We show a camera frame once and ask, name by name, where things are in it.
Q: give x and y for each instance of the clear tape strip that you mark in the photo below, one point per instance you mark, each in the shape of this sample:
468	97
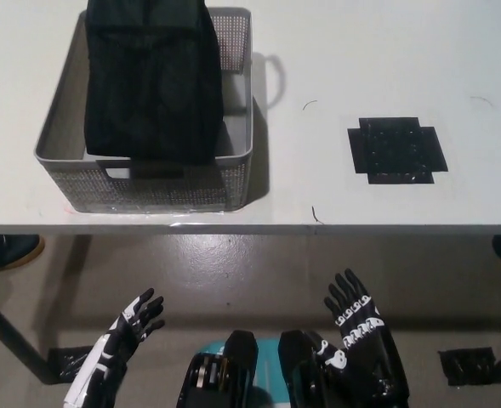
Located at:
148	214

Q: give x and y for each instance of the grey perforated plastic basket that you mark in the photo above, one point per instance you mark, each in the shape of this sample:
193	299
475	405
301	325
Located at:
233	178

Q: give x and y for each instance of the dark green lunch bag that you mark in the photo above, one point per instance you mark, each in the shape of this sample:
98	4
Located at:
152	85

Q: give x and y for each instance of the black shoe tan sole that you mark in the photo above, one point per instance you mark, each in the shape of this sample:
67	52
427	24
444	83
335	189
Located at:
7	253

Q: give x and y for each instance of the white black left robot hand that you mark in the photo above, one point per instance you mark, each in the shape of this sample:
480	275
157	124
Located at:
105	361

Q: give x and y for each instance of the black tape patch on table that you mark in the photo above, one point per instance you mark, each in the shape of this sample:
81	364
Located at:
396	151

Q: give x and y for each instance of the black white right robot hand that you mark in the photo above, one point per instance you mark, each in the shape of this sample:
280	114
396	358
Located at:
369	348

